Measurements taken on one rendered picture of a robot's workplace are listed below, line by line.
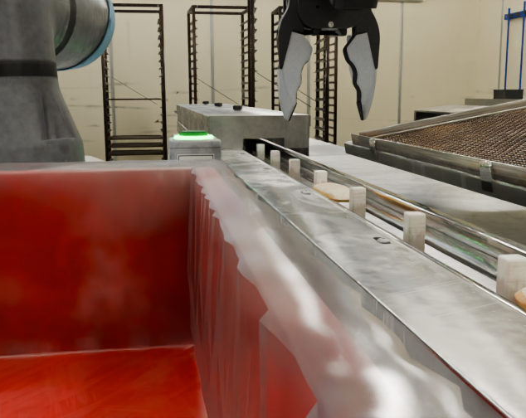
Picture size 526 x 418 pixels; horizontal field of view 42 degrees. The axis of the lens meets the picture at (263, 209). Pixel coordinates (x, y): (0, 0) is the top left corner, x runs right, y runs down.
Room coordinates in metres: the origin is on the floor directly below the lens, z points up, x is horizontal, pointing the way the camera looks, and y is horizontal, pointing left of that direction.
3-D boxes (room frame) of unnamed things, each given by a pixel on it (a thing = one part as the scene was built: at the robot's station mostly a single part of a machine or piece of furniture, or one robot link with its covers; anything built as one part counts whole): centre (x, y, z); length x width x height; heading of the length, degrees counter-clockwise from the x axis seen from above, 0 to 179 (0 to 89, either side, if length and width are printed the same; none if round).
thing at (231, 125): (1.80, 0.11, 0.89); 1.25 x 0.18 x 0.09; 10
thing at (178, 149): (0.96, 0.09, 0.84); 0.08 x 0.08 x 0.11; 10
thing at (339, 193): (0.72, -0.08, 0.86); 0.10 x 0.04 x 0.01; 10
